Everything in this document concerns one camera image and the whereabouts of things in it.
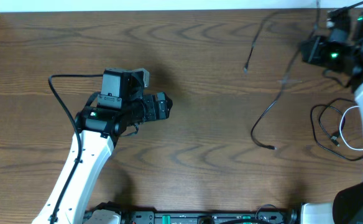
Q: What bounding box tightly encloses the black USB cable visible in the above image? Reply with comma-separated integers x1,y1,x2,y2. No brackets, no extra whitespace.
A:
310,98,363,162
242,0,322,151

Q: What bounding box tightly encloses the white USB cable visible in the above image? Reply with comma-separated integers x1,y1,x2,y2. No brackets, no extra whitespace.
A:
338,105,363,152

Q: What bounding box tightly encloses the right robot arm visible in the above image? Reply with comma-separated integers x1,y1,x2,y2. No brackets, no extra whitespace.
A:
299,7,363,223

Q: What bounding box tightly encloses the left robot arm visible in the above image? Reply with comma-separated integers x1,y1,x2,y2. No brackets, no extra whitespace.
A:
33,68,173,223

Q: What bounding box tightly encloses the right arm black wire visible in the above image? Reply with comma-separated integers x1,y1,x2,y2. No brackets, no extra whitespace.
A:
321,0,363,88

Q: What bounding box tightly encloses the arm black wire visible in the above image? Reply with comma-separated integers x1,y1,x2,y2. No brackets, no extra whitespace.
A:
321,0,363,88
47,73,104,224

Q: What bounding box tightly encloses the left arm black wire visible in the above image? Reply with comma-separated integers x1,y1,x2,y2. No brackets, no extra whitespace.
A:
47,73,104,224

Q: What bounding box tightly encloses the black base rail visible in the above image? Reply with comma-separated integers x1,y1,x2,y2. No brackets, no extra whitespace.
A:
82,202,300,224

